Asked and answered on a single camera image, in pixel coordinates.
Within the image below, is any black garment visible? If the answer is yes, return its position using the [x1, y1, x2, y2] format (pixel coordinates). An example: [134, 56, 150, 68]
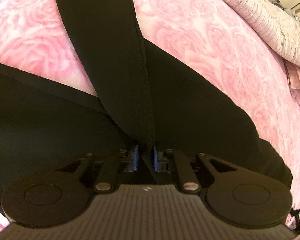
[0, 0, 293, 207]

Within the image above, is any pink rose blanket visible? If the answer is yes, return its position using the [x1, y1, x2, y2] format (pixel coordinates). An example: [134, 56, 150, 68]
[0, 0, 300, 233]

